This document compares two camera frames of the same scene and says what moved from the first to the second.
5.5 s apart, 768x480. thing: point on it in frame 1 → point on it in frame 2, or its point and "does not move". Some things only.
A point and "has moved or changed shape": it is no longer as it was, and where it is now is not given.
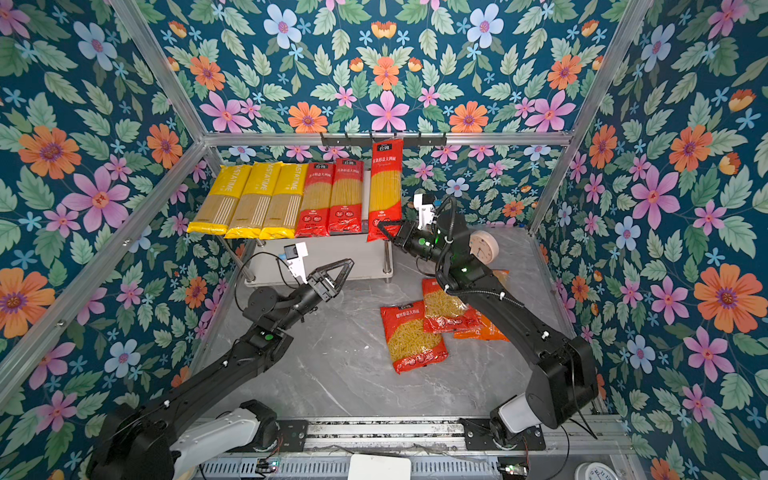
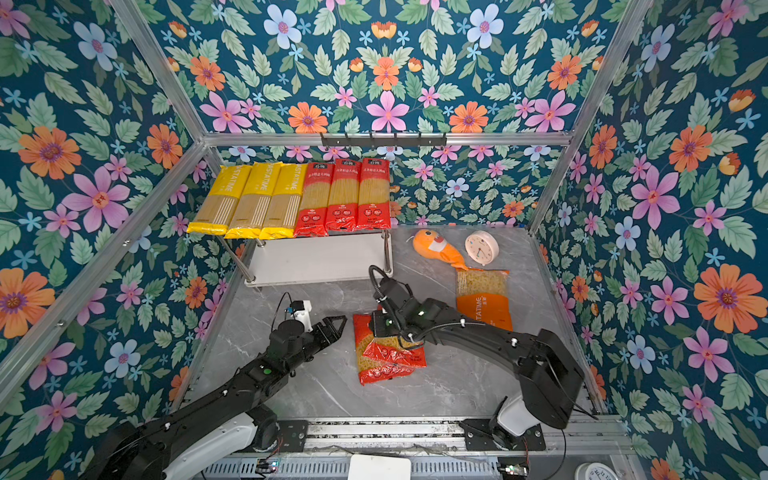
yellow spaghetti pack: x=215 y=215 does not move
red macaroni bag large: x=409 y=344 has moved or changed shape
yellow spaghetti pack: x=251 y=206 does not move
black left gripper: x=325 y=289 → x=333 y=333
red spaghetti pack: x=347 y=196 does not move
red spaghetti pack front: x=385 y=192 has moved or changed shape
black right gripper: x=407 y=237 → x=379 y=329
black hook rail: x=394 y=141 does not move
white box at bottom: x=376 y=467 does not move
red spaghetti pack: x=315 y=219 does not move
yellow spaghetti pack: x=286 y=202 does not move
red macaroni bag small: x=443 y=312 has moved or changed shape
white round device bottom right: x=595 y=470 does not move
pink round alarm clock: x=484 y=246 does not move
